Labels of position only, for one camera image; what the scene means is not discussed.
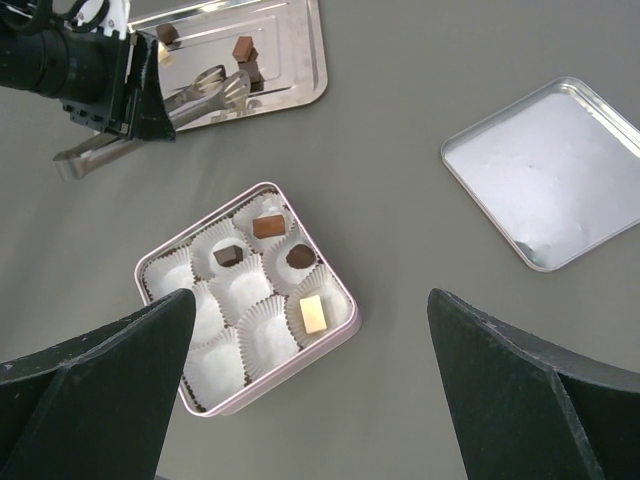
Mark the dark brown small chocolate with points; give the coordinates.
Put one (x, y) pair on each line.
(167, 33)

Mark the white paper cup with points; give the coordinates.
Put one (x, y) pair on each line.
(218, 248)
(265, 340)
(241, 287)
(284, 278)
(209, 321)
(215, 372)
(266, 204)
(336, 304)
(168, 273)

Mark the metal tongs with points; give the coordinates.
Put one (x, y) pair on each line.
(208, 93)

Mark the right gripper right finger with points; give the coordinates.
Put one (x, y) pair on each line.
(525, 408)

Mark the pink square tin box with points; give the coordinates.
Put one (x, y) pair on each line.
(252, 389)

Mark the dark chocolate tall piece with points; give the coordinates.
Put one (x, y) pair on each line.
(229, 256)

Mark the dark round chocolate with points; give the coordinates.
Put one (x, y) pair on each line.
(300, 256)

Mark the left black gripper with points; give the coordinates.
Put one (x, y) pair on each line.
(94, 92)

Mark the silver metal tray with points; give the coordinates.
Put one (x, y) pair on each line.
(286, 34)

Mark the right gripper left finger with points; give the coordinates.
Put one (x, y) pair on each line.
(97, 406)

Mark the milk brown chocolate block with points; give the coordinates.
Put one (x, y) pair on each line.
(244, 50)

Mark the dark chocolate cube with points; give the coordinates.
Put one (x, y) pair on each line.
(255, 76)

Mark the white chocolate small cube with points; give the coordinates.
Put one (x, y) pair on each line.
(163, 55)

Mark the silver tin lid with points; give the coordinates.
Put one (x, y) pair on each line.
(556, 172)

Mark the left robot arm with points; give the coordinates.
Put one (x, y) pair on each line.
(33, 47)

